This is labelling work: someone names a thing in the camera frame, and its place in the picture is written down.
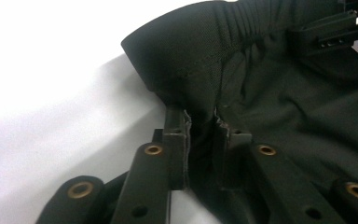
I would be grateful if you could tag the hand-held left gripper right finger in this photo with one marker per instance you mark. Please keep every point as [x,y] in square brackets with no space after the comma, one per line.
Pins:
[225,140]

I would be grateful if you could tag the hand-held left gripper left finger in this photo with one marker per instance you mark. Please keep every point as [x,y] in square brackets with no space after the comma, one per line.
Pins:
[175,140]

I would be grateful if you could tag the black shorts with blue stripes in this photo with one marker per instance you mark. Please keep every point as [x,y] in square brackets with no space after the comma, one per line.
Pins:
[276,93]

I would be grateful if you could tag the white table mat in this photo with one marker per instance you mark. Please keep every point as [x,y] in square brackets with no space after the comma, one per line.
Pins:
[43,109]

